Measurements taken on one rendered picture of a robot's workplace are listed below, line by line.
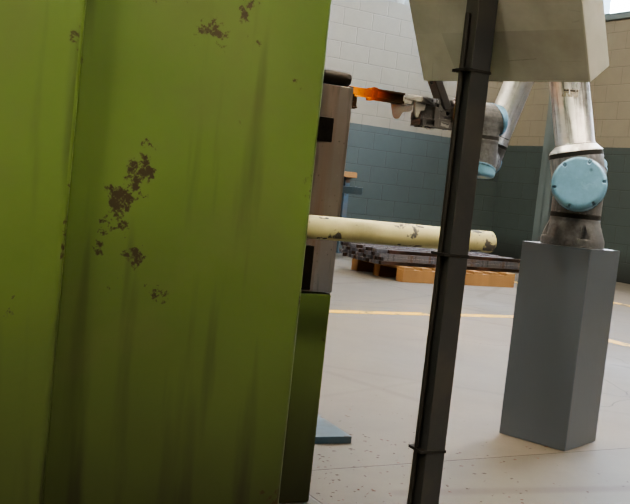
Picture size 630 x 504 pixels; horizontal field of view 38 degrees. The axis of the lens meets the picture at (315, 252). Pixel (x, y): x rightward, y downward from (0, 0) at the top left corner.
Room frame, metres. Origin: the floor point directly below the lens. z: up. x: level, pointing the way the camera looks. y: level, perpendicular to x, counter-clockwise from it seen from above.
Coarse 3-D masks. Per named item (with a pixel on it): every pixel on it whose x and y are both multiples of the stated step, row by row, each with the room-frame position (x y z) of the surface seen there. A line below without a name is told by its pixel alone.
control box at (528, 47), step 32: (416, 0) 1.71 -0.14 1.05; (448, 0) 1.67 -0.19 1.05; (512, 0) 1.59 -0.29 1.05; (544, 0) 1.56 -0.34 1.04; (576, 0) 1.52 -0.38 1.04; (416, 32) 1.75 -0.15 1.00; (448, 32) 1.70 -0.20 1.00; (512, 32) 1.62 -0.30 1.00; (544, 32) 1.58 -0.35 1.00; (576, 32) 1.54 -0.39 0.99; (448, 64) 1.73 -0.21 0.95; (512, 64) 1.65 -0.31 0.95; (544, 64) 1.61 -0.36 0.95; (576, 64) 1.57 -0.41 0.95; (608, 64) 1.61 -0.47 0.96
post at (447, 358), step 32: (480, 0) 1.59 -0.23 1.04; (480, 32) 1.59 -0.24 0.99; (480, 64) 1.60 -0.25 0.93; (480, 96) 1.60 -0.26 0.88; (480, 128) 1.60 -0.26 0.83; (448, 224) 1.60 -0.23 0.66; (448, 288) 1.59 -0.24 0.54; (448, 320) 1.59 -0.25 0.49; (448, 352) 1.60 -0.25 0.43; (448, 384) 1.60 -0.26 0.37; (448, 416) 1.61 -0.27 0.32; (416, 480) 1.61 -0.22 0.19
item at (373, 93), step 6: (354, 90) 2.53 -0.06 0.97; (360, 90) 2.54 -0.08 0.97; (366, 90) 2.54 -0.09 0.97; (372, 90) 2.55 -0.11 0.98; (378, 90) 2.56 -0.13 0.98; (384, 90) 2.57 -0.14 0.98; (360, 96) 2.56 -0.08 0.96; (366, 96) 2.55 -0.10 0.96; (372, 96) 2.55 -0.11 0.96; (378, 96) 2.57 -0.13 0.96; (384, 96) 2.58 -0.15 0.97; (390, 96) 2.58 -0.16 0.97; (396, 96) 2.59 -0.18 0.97; (402, 96) 2.60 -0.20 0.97; (390, 102) 2.60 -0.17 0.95; (396, 102) 2.58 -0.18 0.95; (402, 102) 2.59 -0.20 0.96
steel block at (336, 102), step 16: (336, 96) 1.97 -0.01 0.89; (352, 96) 1.99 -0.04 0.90; (320, 112) 1.96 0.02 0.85; (336, 112) 1.97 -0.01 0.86; (336, 128) 1.97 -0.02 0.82; (320, 144) 1.96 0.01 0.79; (336, 144) 1.98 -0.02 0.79; (320, 160) 1.96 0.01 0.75; (336, 160) 1.98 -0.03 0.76; (320, 176) 1.96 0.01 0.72; (336, 176) 1.98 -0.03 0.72; (320, 192) 1.96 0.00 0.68; (336, 192) 1.98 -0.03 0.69; (320, 208) 1.97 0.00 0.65; (336, 208) 1.98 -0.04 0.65; (320, 240) 1.97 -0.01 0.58; (320, 256) 1.97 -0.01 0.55; (320, 272) 1.97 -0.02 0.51; (320, 288) 1.98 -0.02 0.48
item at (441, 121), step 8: (440, 104) 2.64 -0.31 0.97; (424, 112) 2.61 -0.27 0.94; (432, 112) 2.62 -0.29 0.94; (440, 112) 2.64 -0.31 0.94; (448, 112) 2.66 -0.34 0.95; (416, 120) 2.63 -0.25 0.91; (424, 120) 2.60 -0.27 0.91; (432, 120) 2.63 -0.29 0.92; (440, 120) 2.64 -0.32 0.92; (448, 120) 2.65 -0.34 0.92; (432, 128) 2.67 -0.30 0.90; (440, 128) 2.64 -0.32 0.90; (448, 128) 2.65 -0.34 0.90
